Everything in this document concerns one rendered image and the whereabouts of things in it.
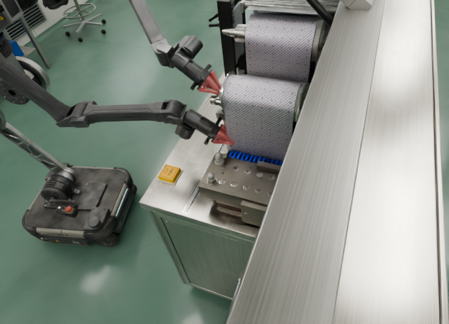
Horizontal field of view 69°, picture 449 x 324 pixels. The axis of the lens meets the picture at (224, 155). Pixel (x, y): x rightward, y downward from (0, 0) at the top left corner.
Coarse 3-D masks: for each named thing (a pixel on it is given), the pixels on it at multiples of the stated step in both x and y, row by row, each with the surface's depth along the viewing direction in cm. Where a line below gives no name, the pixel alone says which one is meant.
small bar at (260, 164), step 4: (260, 164) 117; (264, 164) 117; (268, 164) 117; (272, 164) 117; (276, 164) 116; (260, 168) 118; (264, 168) 117; (268, 168) 116; (272, 168) 115; (276, 168) 115; (280, 168) 115; (276, 172) 116
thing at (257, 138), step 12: (228, 120) 115; (240, 120) 113; (252, 120) 110; (228, 132) 119; (240, 132) 117; (252, 132) 115; (264, 132) 112; (276, 132) 110; (288, 132) 108; (240, 144) 122; (252, 144) 119; (264, 144) 117; (276, 144) 115; (288, 144) 112; (264, 156) 122; (276, 156) 119
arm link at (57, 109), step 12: (0, 48) 113; (0, 60) 111; (0, 72) 112; (12, 72) 113; (12, 84) 116; (24, 84) 116; (36, 84) 120; (36, 96) 120; (48, 96) 123; (48, 108) 124; (60, 108) 126; (72, 108) 130; (84, 108) 127; (60, 120) 127
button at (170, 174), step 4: (164, 168) 137; (168, 168) 137; (172, 168) 136; (176, 168) 136; (160, 172) 136; (164, 172) 135; (168, 172) 135; (172, 172) 135; (176, 172) 135; (160, 176) 134; (164, 176) 134; (168, 176) 134; (172, 176) 134; (176, 176) 135; (164, 180) 135; (168, 180) 134; (172, 180) 133
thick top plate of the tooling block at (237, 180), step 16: (224, 160) 122; (240, 160) 122; (224, 176) 117; (240, 176) 117; (256, 176) 116; (272, 176) 116; (208, 192) 116; (224, 192) 113; (240, 192) 112; (256, 192) 111
